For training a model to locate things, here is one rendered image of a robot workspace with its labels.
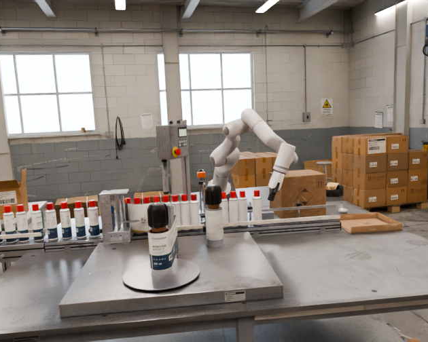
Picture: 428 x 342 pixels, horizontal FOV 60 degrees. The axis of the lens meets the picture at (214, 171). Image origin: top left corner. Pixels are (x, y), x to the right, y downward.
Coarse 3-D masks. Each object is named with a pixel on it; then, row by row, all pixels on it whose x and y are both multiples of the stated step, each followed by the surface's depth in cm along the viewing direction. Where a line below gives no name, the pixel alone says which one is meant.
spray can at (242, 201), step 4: (240, 192) 209; (244, 192) 209; (240, 196) 210; (244, 196) 210; (240, 200) 209; (244, 200) 209; (240, 204) 209; (244, 204) 209; (240, 208) 210; (244, 208) 210; (240, 212) 210; (244, 212) 210; (240, 216) 211; (244, 216) 210; (240, 220) 211; (244, 220) 210
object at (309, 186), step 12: (288, 180) 231; (300, 180) 232; (312, 180) 234; (324, 180) 235; (288, 192) 232; (300, 192) 233; (312, 192) 235; (324, 192) 236; (276, 204) 242; (288, 204) 233; (312, 204) 236; (324, 204) 237; (288, 216) 234; (300, 216) 236
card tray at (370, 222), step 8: (344, 216) 232; (352, 216) 233; (360, 216) 233; (368, 216) 234; (376, 216) 234; (384, 216) 226; (344, 224) 223; (352, 224) 223; (360, 224) 222; (368, 224) 221; (376, 224) 221; (384, 224) 208; (392, 224) 208; (400, 224) 209; (352, 232) 206; (360, 232) 207; (368, 232) 207
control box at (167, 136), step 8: (160, 128) 204; (168, 128) 201; (176, 128) 205; (160, 136) 205; (168, 136) 202; (176, 136) 206; (160, 144) 205; (168, 144) 203; (176, 144) 206; (160, 152) 206; (168, 152) 203; (184, 152) 213
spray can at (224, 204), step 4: (224, 192) 209; (224, 196) 208; (224, 200) 208; (220, 204) 208; (224, 204) 208; (224, 208) 208; (224, 212) 208; (224, 216) 209; (224, 220) 209; (228, 220) 211; (224, 228) 209
